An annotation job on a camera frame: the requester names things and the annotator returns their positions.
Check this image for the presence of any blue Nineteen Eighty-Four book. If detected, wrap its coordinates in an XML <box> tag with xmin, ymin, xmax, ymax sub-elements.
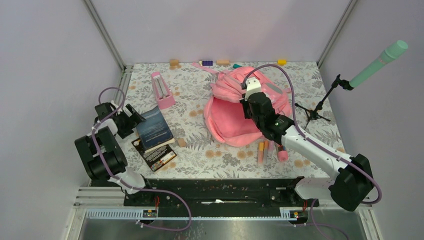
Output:
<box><xmin>135</xmin><ymin>106</ymin><xmax>175</xmax><ymax>153</ymax></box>

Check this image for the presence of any pink student backpack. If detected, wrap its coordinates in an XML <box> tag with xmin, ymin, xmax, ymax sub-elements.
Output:
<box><xmin>193</xmin><ymin>63</ymin><xmax>292</xmax><ymax>147</ymax></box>

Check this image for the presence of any black paperback book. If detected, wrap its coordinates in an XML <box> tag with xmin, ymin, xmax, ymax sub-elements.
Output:
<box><xmin>131</xmin><ymin>138</ymin><xmax>177</xmax><ymax>172</ymax></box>

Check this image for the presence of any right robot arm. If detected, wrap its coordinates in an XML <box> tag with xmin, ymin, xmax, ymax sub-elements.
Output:
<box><xmin>240</xmin><ymin>92</ymin><xmax>381</xmax><ymax>212</ymax></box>

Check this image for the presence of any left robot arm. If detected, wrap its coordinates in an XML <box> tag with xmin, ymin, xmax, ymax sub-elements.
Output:
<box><xmin>74</xmin><ymin>101</ymin><xmax>155</xmax><ymax>206</ymax></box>

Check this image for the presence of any pink metronome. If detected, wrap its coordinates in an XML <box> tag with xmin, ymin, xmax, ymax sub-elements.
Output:
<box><xmin>151</xmin><ymin>71</ymin><xmax>176</xmax><ymax>110</ymax></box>

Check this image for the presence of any floral patterned table mat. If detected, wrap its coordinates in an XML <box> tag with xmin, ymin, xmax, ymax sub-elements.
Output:
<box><xmin>119</xmin><ymin>61</ymin><xmax>344</xmax><ymax>179</ymax></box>

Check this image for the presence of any small wooden cube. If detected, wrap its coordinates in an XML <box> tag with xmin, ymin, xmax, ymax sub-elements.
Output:
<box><xmin>177</xmin><ymin>138</ymin><xmax>187</xmax><ymax>148</ymax></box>

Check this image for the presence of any yellow toy block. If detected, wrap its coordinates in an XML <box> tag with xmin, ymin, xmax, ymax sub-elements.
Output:
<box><xmin>277</xmin><ymin>59</ymin><xmax>288</xmax><ymax>66</ymax></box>

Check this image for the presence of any black microphone tripod stand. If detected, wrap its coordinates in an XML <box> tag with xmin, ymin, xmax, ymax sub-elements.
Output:
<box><xmin>295</xmin><ymin>74</ymin><xmax>354</xmax><ymax>129</ymax></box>

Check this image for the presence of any wooden block back centre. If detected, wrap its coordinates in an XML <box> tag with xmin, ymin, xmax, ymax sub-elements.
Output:
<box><xmin>216</xmin><ymin>59</ymin><xmax>231</xmax><ymax>66</ymax></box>

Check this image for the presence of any wooden block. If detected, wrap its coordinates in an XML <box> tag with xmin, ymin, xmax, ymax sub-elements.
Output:
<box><xmin>216</xmin><ymin>59</ymin><xmax>231</xmax><ymax>66</ymax></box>
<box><xmin>169</xmin><ymin>59</ymin><xmax>180</xmax><ymax>67</ymax></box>

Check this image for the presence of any wooden block back left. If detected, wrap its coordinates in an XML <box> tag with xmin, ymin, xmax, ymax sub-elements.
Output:
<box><xmin>169</xmin><ymin>59</ymin><xmax>180</xmax><ymax>67</ymax></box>

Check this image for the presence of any purple toy brick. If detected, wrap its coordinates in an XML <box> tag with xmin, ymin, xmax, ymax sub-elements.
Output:
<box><xmin>201</xmin><ymin>60</ymin><xmax>214</xmax><ymax>67</ymax></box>

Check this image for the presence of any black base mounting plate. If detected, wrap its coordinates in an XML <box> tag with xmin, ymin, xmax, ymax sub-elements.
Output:
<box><xmin>123</xmin><ymin>177</ymin><xmax>319</xmax><ymax>218</ymax></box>

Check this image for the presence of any mint green microphone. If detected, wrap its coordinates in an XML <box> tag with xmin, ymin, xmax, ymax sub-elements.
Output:
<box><xmin>349</xmin><ymin>40</ymin><xmax>409</xmax><ymax>88</ymax></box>

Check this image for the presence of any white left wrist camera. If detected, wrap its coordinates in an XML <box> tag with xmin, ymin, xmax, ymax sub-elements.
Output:
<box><xmin>110</xmin><ymin>100</ymin><xmax>121</xmax><ymax>112</ymax></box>

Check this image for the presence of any aluminium frame rail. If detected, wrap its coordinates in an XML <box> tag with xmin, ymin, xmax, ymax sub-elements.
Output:
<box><xmin>82</xmin><ymin>0</ymin><xmax>134</xmax><ymax>150</ymax></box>

